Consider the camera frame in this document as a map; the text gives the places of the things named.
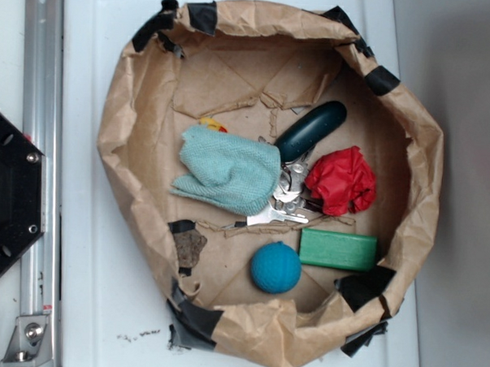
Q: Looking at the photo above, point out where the blue rubber ball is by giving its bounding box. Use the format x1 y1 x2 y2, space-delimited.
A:
250 242 301 295

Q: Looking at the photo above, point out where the yellow orange small toy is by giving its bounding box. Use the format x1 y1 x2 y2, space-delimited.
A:
199 117 228 133

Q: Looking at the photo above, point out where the black hexagonal robot base plate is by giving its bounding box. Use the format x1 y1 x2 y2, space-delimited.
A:
0 113 43 278

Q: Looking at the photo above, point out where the crumpled red paper ball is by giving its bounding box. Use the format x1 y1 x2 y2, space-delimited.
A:
305 146 376 217

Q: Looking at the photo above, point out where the dark green handled can opener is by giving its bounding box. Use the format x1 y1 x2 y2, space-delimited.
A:
225 101 347 230

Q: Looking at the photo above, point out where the green rectangular block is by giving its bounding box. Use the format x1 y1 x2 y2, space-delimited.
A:
299 227 378 271

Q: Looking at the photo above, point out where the brown paper bag bin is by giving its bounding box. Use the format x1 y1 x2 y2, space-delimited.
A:
97 0 444 367

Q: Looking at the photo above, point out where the light blue cloth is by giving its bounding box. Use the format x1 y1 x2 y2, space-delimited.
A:
171 125 281 216

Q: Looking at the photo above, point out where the small brown rock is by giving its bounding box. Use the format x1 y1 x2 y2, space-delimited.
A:
173 229 207 269

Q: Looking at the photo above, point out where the aluminium extrusion rail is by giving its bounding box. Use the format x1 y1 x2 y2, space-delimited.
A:
20 0 64 367

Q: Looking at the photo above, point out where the metal corner bracket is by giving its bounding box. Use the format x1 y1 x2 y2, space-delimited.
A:
0 314 54 367

